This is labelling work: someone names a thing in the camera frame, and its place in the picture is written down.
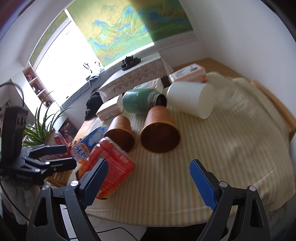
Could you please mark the left landscape roller blind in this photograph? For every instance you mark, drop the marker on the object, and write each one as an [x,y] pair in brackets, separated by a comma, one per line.
[46,36]

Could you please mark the low table with patterned cloth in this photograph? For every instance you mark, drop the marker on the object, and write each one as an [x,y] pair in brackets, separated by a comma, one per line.
[150,68]

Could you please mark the orange white tissue pack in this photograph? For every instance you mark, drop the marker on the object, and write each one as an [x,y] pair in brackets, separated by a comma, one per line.
[190,73]

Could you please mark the landscape painting roller blind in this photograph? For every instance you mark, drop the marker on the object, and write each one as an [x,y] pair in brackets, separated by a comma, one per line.
[114,29]

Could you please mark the black teapot on tray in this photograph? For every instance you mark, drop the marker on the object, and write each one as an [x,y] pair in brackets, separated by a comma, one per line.
[129,62]

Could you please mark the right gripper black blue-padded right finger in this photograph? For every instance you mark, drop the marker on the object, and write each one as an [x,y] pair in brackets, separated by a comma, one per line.
[250,222]

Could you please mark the green thermos bottle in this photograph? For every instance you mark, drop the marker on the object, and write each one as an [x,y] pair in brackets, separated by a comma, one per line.
[140,101]

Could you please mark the striped yellow tablecloth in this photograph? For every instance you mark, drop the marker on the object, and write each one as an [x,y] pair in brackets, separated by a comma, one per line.
[243,142]

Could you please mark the left brown paper cup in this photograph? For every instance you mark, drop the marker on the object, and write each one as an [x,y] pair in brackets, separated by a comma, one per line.
[120,132]

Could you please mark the black bag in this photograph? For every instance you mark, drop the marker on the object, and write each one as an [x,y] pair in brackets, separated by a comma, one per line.
[92,105]

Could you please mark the white pink shelf unit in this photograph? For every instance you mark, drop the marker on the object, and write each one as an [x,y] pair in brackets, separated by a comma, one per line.
[34,91]

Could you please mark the white red plant pot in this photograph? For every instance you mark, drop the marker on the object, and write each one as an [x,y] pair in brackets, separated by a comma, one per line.
[56,138]

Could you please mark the blue towel on sill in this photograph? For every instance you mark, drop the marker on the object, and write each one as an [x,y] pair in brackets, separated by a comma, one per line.
[95,75]

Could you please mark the brown paper cup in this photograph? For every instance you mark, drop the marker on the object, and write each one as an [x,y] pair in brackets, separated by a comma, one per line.
[159,134]
[120,132]

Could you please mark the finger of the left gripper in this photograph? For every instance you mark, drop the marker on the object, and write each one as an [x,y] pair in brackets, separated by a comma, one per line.
[38,151]
[49,167]

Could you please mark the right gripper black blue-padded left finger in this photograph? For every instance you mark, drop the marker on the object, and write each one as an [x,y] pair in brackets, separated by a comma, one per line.
[46,222]

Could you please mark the white plastic cup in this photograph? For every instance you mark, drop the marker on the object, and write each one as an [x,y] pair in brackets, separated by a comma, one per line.
[194,98]

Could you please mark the right brown paper cup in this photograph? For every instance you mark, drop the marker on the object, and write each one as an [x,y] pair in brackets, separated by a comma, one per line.
[159,134]

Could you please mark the middle tissue pack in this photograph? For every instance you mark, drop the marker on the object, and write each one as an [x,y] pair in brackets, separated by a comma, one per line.
[155,84]

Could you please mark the blue Arctic Ocean cup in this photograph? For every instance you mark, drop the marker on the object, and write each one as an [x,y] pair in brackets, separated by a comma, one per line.
[81,150]

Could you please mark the red paper cup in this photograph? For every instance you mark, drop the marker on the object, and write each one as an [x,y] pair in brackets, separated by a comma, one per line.
[120,166]

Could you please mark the left tissue pack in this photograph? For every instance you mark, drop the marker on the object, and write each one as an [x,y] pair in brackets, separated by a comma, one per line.
[111,108]

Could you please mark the green spider plant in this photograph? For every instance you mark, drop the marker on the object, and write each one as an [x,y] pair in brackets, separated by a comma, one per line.
[43,126]

